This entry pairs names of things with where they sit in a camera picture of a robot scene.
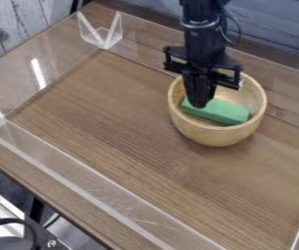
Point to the black metal bracket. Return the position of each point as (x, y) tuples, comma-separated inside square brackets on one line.
[(46, 240)]

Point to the light wooden bowl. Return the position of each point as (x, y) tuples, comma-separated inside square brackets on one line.
[(210, 133)]

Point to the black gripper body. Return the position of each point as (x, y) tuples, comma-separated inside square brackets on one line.
[(202, 55)]

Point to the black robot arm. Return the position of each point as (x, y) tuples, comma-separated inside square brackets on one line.
[(202, 11)]

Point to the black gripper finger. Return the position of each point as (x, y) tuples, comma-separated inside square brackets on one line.
[(192, 87), (206, 89)]

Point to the green rectangular block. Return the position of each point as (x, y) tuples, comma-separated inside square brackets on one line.
[(218, 111)]

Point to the clear acrylic corner bracket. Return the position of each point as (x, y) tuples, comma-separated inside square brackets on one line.
[(101, 37)]

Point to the clear acrylic tray wall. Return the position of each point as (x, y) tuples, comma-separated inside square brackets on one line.
[(86, 139)]

